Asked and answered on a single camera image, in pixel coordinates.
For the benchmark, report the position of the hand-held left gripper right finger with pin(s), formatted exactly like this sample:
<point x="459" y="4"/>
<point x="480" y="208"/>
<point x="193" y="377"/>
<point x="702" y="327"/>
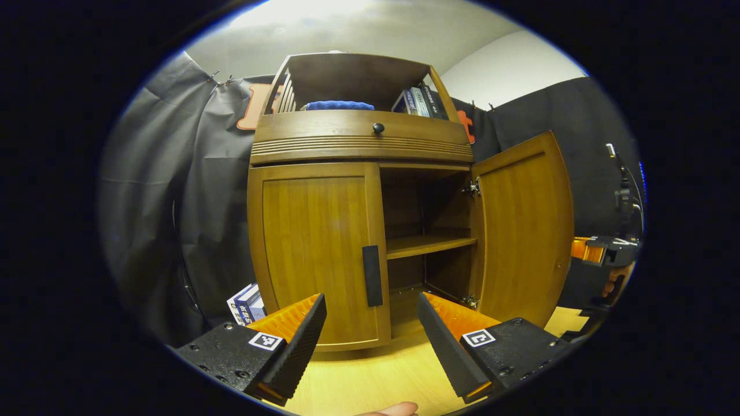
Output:
<point x="445" y="352"/>

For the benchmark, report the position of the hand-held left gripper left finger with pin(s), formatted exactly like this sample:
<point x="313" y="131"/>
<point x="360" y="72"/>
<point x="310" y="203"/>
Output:
<point x="300" y="352"/>

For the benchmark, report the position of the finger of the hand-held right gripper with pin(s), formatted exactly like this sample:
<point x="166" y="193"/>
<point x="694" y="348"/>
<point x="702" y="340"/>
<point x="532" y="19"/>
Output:
<point x="578" y="248"/>

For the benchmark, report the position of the wooden shoe cabinet door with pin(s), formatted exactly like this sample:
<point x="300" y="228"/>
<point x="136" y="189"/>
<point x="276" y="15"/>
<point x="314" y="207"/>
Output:
<point x="520" y="231"/>
<point x="312" y="231"/>

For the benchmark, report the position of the wooden double-door shoe cabinet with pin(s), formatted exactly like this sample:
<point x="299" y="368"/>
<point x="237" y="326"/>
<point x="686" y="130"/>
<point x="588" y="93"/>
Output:
<point x="347" y="75"/>

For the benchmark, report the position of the blue white box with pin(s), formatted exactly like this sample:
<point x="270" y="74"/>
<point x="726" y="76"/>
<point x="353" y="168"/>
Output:
<point x="233" y="307"/>
<point x="251" y="300"/>

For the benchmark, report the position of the wooden inner shelf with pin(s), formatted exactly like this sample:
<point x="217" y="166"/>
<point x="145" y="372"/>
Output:
<point x="422" y="245"/>

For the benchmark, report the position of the book with dark spine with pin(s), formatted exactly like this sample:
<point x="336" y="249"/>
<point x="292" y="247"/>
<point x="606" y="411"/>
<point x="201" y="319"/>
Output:
<point x="436" y="104"/>

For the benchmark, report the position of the black backdrop cloth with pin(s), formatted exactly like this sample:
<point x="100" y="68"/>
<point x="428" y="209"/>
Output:
<point x="162" y="202"/>

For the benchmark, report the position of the book with white spine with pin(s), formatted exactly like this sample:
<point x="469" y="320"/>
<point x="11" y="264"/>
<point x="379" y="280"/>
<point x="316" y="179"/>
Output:
<point x="420" y="103"/>

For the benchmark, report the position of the wooden drawer with black knob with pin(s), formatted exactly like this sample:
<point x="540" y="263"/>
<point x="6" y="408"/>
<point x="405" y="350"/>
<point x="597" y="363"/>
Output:
<point x="324" y="130"/>

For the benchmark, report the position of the book with colourful cover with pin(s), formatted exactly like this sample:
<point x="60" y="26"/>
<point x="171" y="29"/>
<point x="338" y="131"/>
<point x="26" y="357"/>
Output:
<point x="403" y="104"/>

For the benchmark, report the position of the blue folded towel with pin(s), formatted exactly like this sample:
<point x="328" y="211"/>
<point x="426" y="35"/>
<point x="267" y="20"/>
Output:
<point x="338" y="106"/>

